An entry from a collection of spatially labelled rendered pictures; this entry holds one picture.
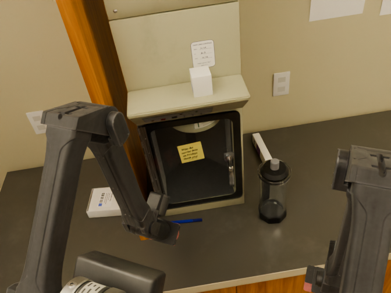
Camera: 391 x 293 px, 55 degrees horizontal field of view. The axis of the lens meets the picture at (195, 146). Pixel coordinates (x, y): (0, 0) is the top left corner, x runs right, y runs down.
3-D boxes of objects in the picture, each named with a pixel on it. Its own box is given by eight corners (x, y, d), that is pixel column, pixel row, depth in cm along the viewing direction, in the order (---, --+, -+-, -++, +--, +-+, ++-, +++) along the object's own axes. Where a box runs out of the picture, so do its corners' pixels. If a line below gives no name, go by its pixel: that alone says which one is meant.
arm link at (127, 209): (60, 116, 71) (108, 125, 67) (76, 97, 74) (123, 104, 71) (121, 233, 101) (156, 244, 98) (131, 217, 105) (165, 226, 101)
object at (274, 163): (258, 165, 127) (258, 152, 123) (285, 164, 127) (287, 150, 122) (262, 186, 120) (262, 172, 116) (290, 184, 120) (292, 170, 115)
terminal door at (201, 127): (161, 208, 138) (138, 125, 111) (242, 196, 138) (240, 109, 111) (161, 210, 137) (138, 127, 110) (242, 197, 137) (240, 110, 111)
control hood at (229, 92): (134, 120, 110) (126, 91, 103) (242, 102, 110) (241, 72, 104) (134, 145, 101) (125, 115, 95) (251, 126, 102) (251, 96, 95)
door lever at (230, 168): (233, 175, 129) (225, 176, 129) (231, 155, 123) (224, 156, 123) (235, 186, 125) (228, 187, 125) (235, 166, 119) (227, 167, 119)
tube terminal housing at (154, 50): (157, 170, 160) (112, -14, 108) (231, 158, 160) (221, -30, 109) (160, 217, 141) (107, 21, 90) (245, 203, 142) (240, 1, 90)
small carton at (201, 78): (191, 87, 101) (188, 68, 97) (209, 84, 101) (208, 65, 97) (194, 97, 97) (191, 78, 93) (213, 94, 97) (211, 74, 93)
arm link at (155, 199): (120, 225, 99) (149, 233, 96) (133, 184, 102) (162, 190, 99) (139, 230, 110) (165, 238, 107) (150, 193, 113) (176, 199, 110)
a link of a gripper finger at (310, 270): (307, 265, 109) (307, 264, 100) (333, 272, 106) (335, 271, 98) (303, 290, 107) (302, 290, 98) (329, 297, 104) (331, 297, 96)
